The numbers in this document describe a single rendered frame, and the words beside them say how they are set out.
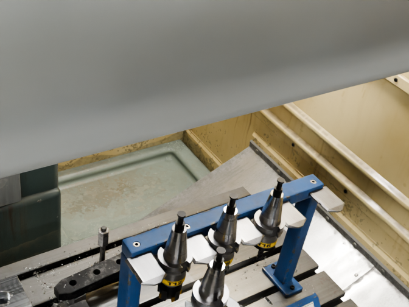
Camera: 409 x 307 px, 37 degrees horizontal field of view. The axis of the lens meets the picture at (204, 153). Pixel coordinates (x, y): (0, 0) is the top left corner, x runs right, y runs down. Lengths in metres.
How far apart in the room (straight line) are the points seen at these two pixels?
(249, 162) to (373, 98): 0.56
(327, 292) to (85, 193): 0.98
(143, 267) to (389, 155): 0.76
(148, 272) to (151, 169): 1.24
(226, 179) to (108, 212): 0.43
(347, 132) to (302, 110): 0.18
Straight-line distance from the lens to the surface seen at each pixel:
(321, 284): 1.60
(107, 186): 2.23
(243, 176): 1.98
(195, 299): 1.07
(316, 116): 1.78
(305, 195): 1.34
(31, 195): 1.75
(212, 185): 1.98
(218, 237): 1.16
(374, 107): 1.62
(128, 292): 1.20
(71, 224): 2.08
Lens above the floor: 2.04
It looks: 37 degrees down
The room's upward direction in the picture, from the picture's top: 10 degrees clockwise
